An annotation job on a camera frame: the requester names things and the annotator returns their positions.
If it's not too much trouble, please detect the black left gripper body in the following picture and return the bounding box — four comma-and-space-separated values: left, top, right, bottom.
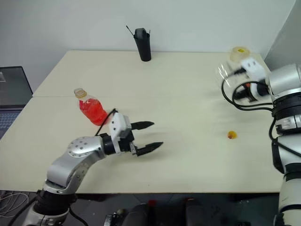
119, 122, 139, 156

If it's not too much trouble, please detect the red liquid plastic bottle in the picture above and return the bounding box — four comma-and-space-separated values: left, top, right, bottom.
73, 87, 110, 127

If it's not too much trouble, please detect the black pen holder cup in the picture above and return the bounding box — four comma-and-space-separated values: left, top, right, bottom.
134, 27, 152, 62

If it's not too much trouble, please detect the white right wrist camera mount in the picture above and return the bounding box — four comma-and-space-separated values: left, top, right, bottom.
241, 58, 266, 82

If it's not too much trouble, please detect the white cable bundle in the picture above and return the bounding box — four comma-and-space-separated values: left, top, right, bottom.
0, 191, 29, 218

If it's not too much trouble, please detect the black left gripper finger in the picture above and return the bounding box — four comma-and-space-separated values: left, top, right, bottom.
136, 141, 164, 157
130, 121, 155, 131

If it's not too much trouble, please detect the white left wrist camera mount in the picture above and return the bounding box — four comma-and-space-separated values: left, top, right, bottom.
108, 112, 131, 155

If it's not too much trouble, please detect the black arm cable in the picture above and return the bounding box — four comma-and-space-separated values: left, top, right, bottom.
222, 80, 275, 111
95, 108, 118, 137
269, 115, 301, 158

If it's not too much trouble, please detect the dark rounded shape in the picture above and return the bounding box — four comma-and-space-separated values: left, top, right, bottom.
184, 198, 206, 226
124, 199, 156, 226

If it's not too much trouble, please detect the black box with knob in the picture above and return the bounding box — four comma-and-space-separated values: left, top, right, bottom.
104, 208, 129, 226

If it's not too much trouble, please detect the grey laptop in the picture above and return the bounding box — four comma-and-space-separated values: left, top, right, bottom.
0, 65, 33, 139

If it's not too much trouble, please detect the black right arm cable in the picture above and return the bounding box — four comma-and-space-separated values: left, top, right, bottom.
269, 115, 301, 158
222, 80, 275, 111

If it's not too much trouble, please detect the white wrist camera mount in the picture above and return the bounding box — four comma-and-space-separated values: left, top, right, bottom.
241, 58, 266, 82
108, 112, 131, 155

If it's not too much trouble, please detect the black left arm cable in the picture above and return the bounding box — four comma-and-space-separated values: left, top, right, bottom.
95, 108, 118, 137

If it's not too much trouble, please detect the thin black stick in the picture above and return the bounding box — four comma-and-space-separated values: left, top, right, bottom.
125, 24, 136, 38

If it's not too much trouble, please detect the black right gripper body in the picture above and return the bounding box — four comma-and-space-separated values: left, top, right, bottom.
244, 80, 265, 102

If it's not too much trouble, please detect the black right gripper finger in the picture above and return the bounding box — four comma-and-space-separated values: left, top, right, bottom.
226, 67, 246, 77
232, 86, 251, 103

